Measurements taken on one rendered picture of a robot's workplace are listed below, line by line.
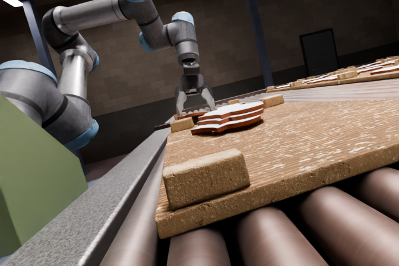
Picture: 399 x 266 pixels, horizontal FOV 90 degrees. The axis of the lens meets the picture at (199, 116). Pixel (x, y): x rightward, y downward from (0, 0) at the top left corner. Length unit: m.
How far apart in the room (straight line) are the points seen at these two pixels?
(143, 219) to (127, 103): 5.80
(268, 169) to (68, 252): 0.17
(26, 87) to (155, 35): 0.38
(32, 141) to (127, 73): 5.65
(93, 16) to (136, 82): 5.20
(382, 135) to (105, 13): 0.72
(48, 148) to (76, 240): 0.25
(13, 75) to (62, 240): 0.41
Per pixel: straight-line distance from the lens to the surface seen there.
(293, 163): 0.18
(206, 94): 0.64
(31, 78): 0.58
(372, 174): 0.20
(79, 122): 0.63
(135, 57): 6.06
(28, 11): 5.89
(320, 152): 0.20
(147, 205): 0.21
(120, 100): 6.02
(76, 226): 0.25
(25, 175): 0.39
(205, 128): 0.37
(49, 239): 0.25
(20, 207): 0.38
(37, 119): 0.53
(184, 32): 0.70
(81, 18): 0.83
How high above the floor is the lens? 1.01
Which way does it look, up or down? 5 degrees down
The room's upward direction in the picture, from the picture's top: 14 degrees counter-clockwise
